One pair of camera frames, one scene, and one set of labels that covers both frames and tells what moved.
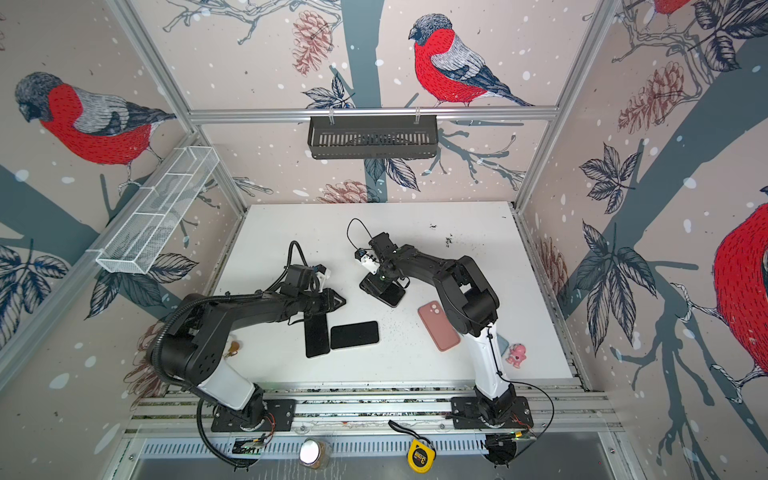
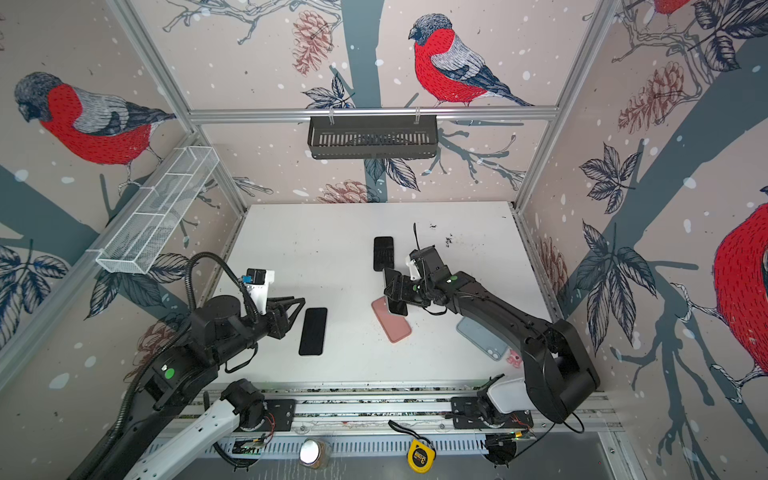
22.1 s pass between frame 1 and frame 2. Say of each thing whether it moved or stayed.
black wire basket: stayed
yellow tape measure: stayed
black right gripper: moved
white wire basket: stayed
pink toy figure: stayed
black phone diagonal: moved
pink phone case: moved
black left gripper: moved
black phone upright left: stayed
